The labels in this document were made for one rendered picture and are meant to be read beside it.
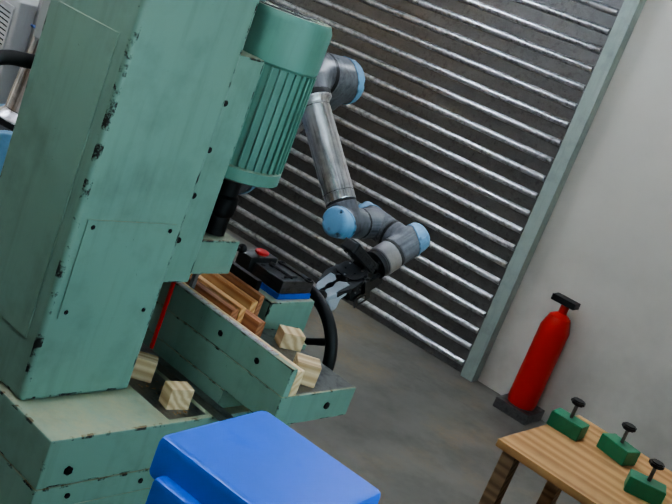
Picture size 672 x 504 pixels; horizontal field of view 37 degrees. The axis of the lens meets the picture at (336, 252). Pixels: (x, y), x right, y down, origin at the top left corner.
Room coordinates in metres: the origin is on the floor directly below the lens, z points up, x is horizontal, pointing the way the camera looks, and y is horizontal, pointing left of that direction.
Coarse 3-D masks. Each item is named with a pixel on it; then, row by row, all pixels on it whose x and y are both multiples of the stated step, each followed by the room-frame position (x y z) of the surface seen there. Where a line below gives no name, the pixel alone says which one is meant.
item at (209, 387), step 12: (156, 348) 1.77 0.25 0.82; (168, 348) 1.76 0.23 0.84; (168, 360) 1.75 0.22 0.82; (180, 360) 1.73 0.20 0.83; (180, 372) 1.73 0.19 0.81; (192, 372) 1.71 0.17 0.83; (204, 384) 1.69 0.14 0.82; (216, 384) 1.67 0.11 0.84; (216, 396) 1.67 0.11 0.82; (228, 396) 1.68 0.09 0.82
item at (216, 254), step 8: (208, 240) 1.77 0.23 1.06; (216, 240) 1.79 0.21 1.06; (224, 240) 1.80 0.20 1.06; (232, 240) 1.82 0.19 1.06; (200, 248) 1.76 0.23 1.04; (208, 248) 1.77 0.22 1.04; (216, 248) 1.79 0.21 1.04; (224, 248) 1.80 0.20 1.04; (232, 248) 1.82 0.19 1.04; (200, 256) 1.76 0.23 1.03; (208, 256) 1.78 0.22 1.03; (216, 256) 1.79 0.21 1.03; (224, 256) 1.81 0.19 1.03; (232, 256) 1.83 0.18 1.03; (200, 264) 1.77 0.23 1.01; (208, 264) 1.78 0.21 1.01; (216, 264) 1.80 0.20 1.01; (224, 264) 1.82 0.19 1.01; (192, 272) 1.76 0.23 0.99; (200, 272) 1.77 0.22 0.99; (208, 272) 1.79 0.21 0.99; (216, 272) 1.81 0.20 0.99; (224, 272) 1.82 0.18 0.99
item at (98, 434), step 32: (0, 384) 1.46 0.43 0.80; (128, 384) 1.63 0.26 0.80; (160, 384) 1.67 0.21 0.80; (0, 416) 1.43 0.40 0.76; (32, 416) 1.40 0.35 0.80; (64, 416) 1.44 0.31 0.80; (96, 416) 1.48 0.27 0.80; (128, 416) 1.52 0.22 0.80; (160, 416) 1.56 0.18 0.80; (192, 416) 1.60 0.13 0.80; (0, 448) 1.42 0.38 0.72; (32, 448) 1.37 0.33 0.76; (64, 448) 1.38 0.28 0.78; (96, 448) 1.43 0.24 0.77; (128, 448) 1.49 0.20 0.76; (32, 480) 1.36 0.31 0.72; (64, 480) 1.39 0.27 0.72
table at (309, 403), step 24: (168, 312) 1.77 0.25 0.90; (168, 336) 1.76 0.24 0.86; (192, 336) 1.73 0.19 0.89; (264, 336) 1.83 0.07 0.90; (192, 360) 1.72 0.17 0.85; (216, 360) 1.68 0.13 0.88; (240, 384) 1.64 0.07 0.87; (264, 384) 1.61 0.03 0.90; (336, 384) 1.73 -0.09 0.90; (264, 408) 1.60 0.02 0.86; (288, 408) 1.61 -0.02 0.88; (312, 408) 1.67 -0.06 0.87; (336, 408) 1.72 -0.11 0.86
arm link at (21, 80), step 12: (36, 48) 2.08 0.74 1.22; (24, 72) 2.08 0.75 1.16; (24, 84) 2.07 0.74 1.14; (12, 96) 2.08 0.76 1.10; (0, 108) 2.09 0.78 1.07; (12, 108) 2.07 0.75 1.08; (0, 120) 2.06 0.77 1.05; (12, 120) 2.06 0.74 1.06; (0, 132) 2.04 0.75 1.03; (12, 132) 2.05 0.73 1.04; (0, 144) 2.04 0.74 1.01; (0, 156) 2.05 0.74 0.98; (0, 168) 2.05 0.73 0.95
